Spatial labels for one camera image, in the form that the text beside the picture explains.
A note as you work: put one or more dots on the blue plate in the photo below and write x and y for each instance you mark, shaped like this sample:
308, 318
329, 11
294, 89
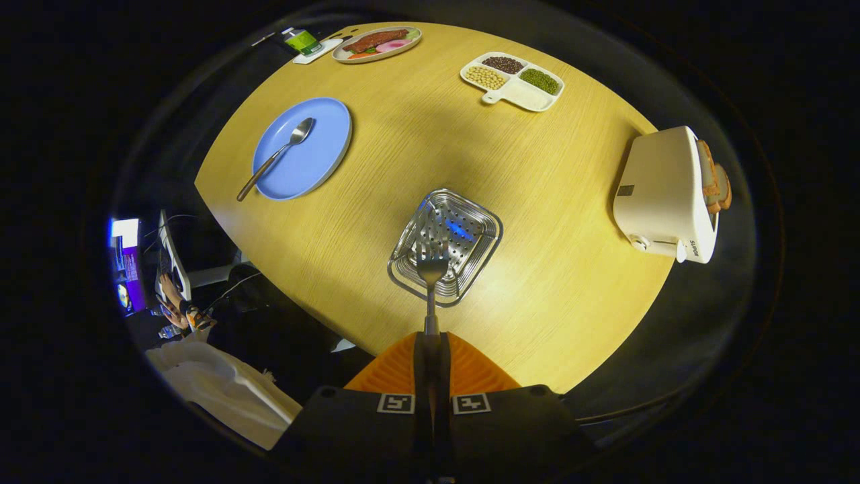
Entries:
316, 154

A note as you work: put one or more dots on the computer monitor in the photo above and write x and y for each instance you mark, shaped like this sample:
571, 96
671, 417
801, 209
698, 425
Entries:
127, 269

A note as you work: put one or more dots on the toast bread slice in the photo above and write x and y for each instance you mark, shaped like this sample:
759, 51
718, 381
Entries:
723, 188
707, 175

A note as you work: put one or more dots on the white monitor back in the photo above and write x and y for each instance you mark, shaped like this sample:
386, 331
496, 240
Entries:
173, 259

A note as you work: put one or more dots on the white square coaster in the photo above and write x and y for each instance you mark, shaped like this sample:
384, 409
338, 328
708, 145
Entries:
326, 50

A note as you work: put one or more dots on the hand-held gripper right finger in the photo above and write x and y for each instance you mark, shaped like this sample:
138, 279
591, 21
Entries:
510, 430

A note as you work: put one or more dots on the green plastic bottle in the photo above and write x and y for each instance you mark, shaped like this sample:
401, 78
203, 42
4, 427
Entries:
302, 42

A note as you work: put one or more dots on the white cloth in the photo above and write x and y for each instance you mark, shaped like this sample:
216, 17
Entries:
222, 390

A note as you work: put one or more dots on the silver clip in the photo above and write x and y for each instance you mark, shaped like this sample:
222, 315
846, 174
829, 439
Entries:
263, 39

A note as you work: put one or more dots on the metal perforated basket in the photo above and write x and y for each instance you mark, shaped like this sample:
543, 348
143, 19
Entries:
470, 228

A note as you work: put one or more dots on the oval plate with meat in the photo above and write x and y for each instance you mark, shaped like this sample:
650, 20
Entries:
376, 44

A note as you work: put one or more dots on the white toaster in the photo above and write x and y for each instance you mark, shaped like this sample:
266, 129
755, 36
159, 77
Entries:
662, 195

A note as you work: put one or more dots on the white divided dish with beans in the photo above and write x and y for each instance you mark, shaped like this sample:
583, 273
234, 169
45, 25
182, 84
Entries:
524, 94

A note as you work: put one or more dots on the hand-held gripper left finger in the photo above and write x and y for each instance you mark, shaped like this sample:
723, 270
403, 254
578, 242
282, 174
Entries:
356, 430

